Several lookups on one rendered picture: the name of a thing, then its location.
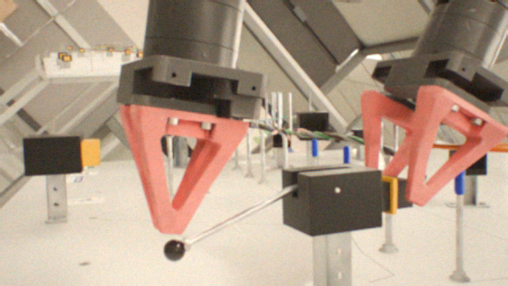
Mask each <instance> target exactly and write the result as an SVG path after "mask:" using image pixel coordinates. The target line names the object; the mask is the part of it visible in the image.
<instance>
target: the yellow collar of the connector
mask: <svg viewBox="0 0 508 286"><path fill-rule="evenodd" d="M382 181H387V182H391V210H390V211H382V212H383V213H386V214H389V215H396V214H397V195H398V179H397V178H394V177H389V176H382Z"/></svg>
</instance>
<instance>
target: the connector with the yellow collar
mask: <svg viewBox="0 0 508 286"><path fill-rule="evenodd" d="M382 176H387V175H382ZM389 177H394V178H397V179H398V195H397V209H402V208H408V207H413V204H412V203H411V202H410V201H408V200H407V199H406V185H407V182H406V178H402V177H397V176H389ZM390 210H391V182H387V181H382V211H390Z"/></svg>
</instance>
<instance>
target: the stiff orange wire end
mask: <svg viewBox="0 0 508 286"><path fill-rule="evenodd" d="M461 146H462V145H451V144H436V143H433V147H432V149H454V150H458V149H459V148H460V147H461ZM488 152H493V153H508V147H494V148H492V149H491V150H489V151H488Z"/></svg>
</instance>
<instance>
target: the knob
mask: <svg viewBox="0 0 508 286"><path fill-rule="evenodd" d="M185 253H186V250H185V247H184V243H183V242H182V241H180V240H179V239H175V238H174V239H171V240H169V241H167V242H166V243H165V244H164V252H163V254H164V257H166V258H167V259H168V260H169V261H179V260H181V259H182V258H183V257H184V255H185Z"/></svg>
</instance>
